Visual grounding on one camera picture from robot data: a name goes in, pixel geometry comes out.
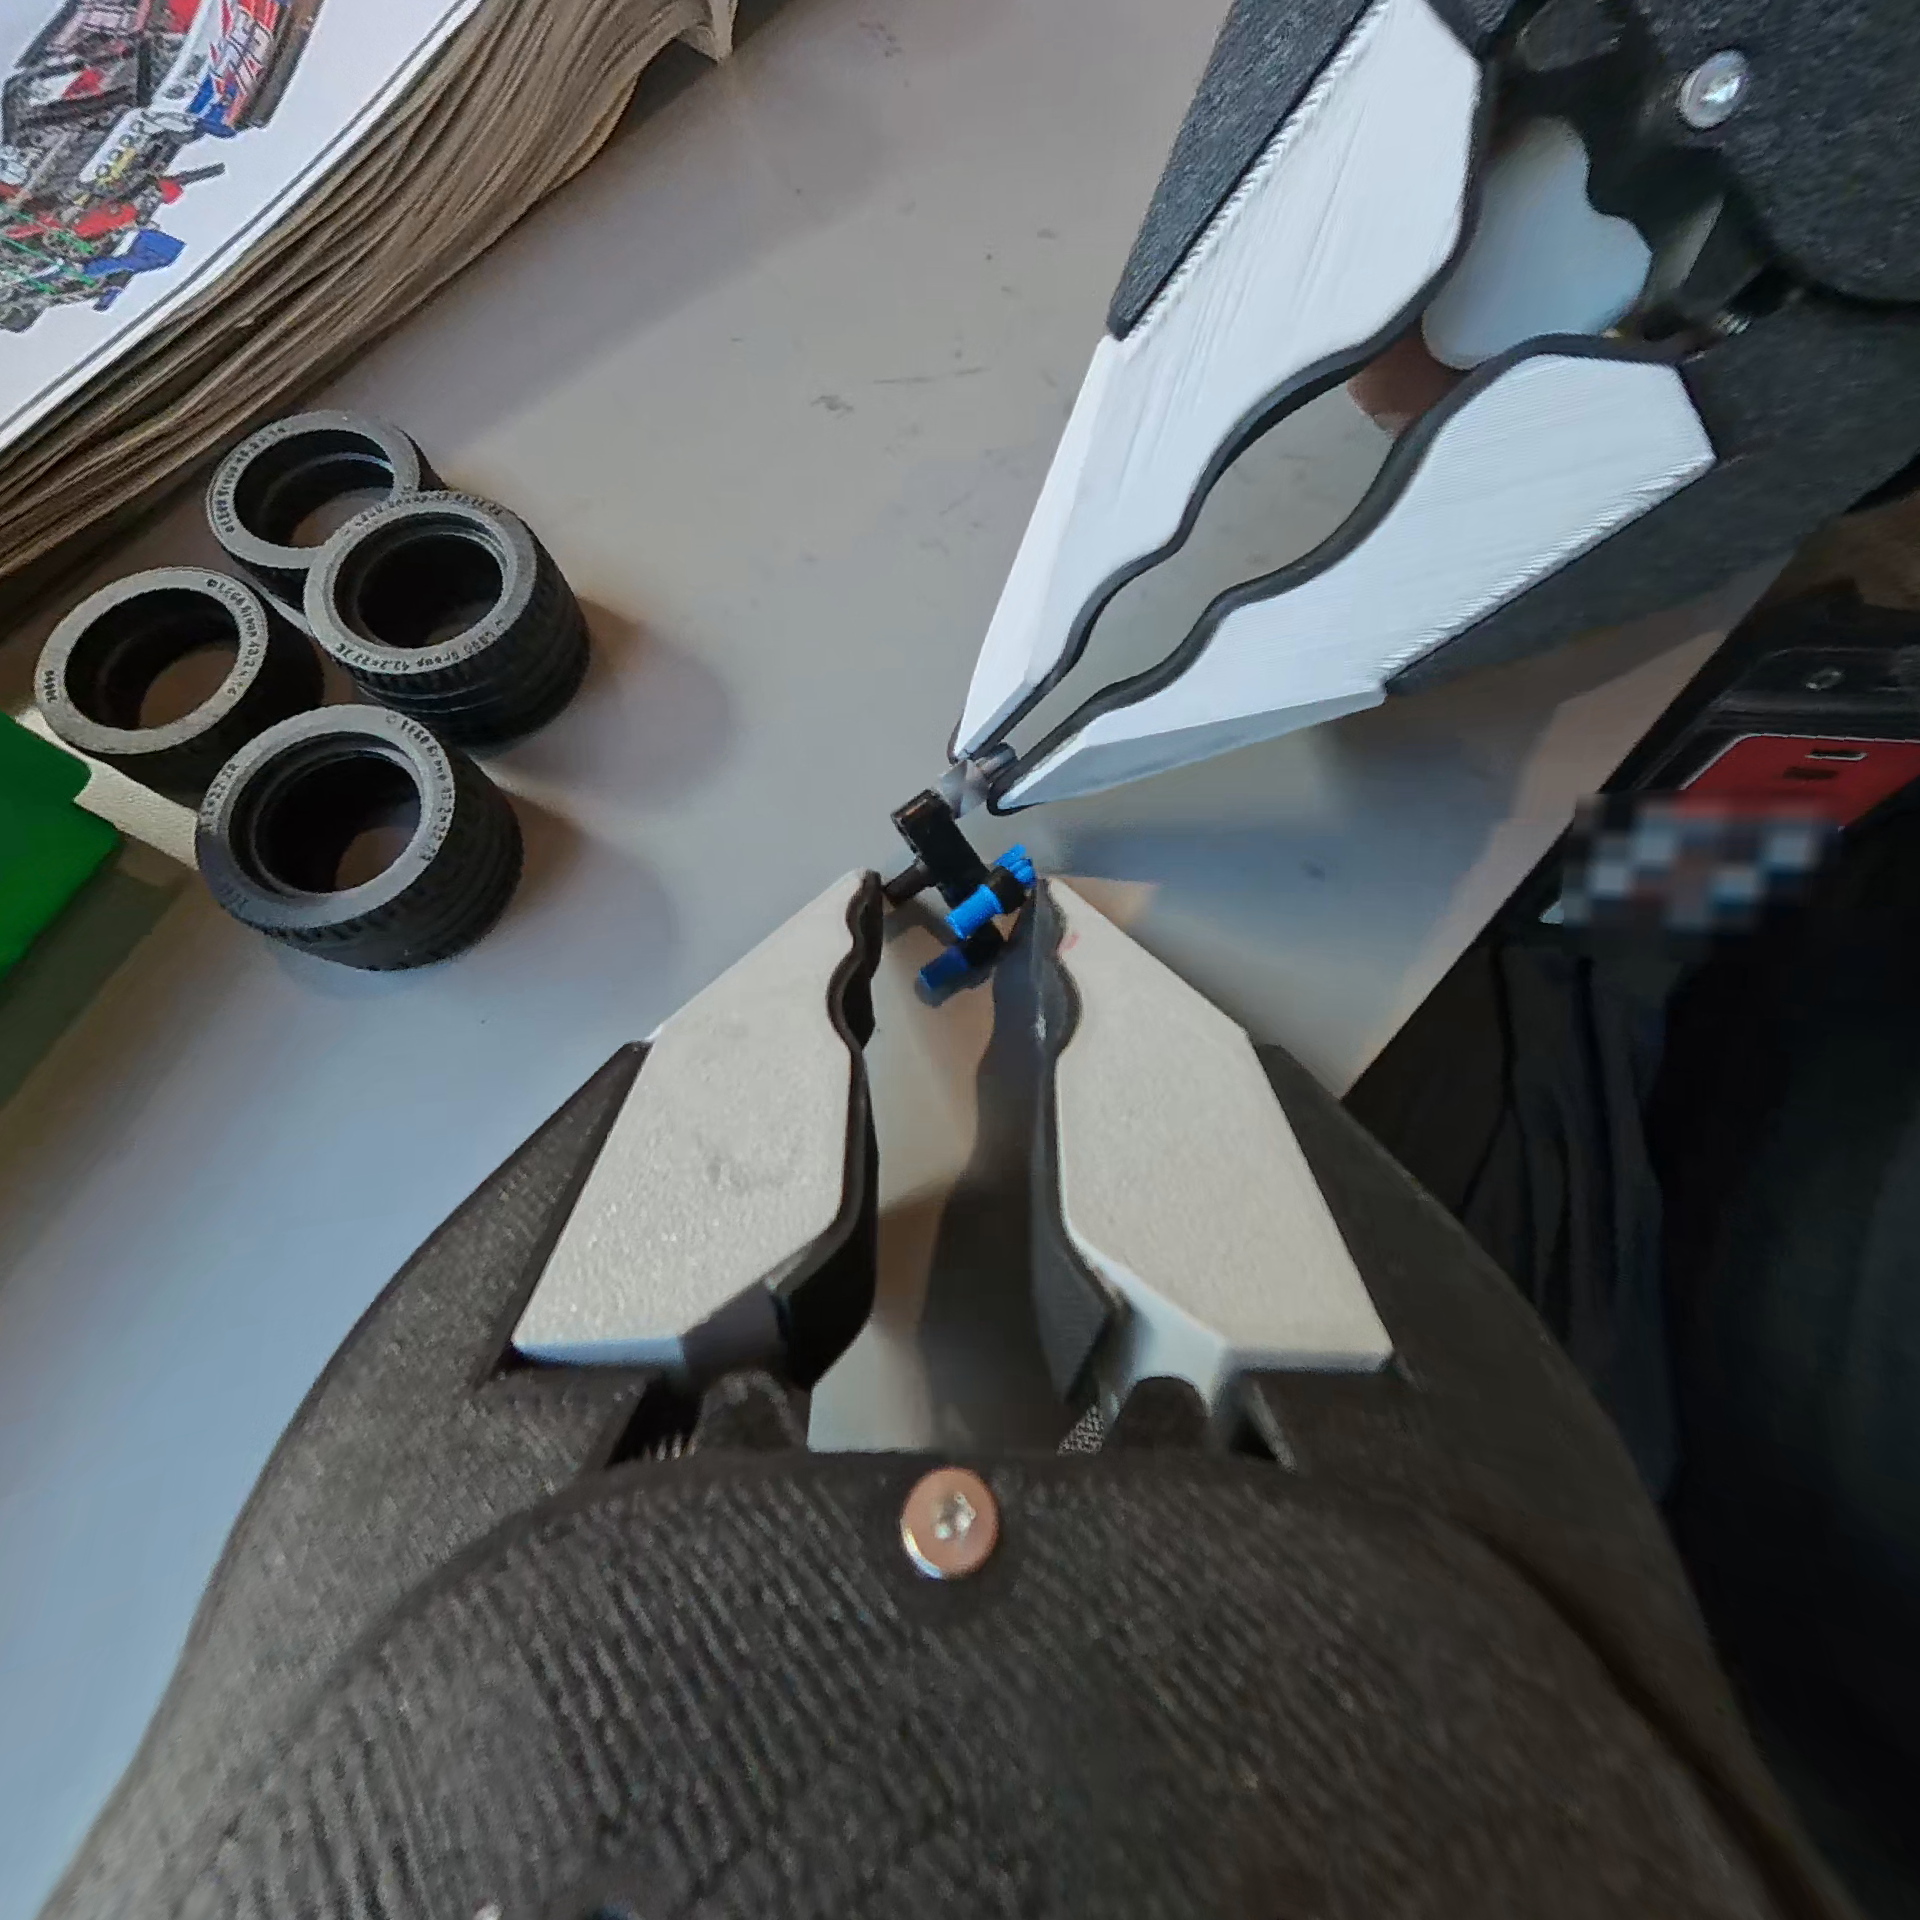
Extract red black flat item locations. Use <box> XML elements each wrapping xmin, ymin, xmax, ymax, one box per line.
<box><xmin>1601</xmin><ymin>588</ymin><xmax>1920</xmax><ymax>842</ymax></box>

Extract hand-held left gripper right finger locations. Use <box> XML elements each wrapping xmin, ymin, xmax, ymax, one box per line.
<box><xmin>978</xmin><ymin>876</ymin><xmax>1398</xmax><ymax>1448</ymax></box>

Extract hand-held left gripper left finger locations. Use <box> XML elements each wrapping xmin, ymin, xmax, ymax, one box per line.
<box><xmin>510</xmin><ymin>864</ymin><xmax>887</xmax><ymax>1391</ymax></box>

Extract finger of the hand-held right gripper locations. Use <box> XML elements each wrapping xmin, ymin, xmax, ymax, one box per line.
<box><xmin>994</xmin><ymin>345</ymin><xmax>1718</xmax><ymax>821</ymax></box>
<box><xmin>954</xmin><ymin>0</ymin><xmax>1497</xmax><ymax>770</ymax></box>

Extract grey desk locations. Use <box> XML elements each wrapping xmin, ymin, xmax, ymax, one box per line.
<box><xmin>0</xmin><ymin>0</ymin><xmax>1847</xmax><ymax>1920</ymax></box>

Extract black rubber toy tyre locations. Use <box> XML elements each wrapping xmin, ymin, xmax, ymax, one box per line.
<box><xmin>31</xmin><ymin>565</ymin><xmax>327</xmax><ymax>801</ymax></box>
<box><xmin>302</xmin><ymin>502</ymin><xmax>594</xmax><ymax>751</ymax></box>
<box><xmin>201</xmin><ymin>409</ymin><xmax>447</xmax><ymax>607</ymax></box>
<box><xmin>193</xmin><ymin>705</ymin><xmax>527</xmax><ymax>977</ymax></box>

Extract black brick assembly blue pins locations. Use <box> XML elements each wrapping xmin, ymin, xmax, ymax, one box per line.
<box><xmin>884</xmin><ymin>795</ymin><xmax>1041</xmax><ymax>1004</ymax></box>

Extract green storage bin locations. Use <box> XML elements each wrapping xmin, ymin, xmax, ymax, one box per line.
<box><xmin>0</xmin><ymin>712</ymin><xmax>128</xmax><ymax>981</ymax></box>

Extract open instruction booklet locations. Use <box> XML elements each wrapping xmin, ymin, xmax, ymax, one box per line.
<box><xmin>0</xmin><ymin>0</ymin><xmax>740</xmax><ymax>582</ymax></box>

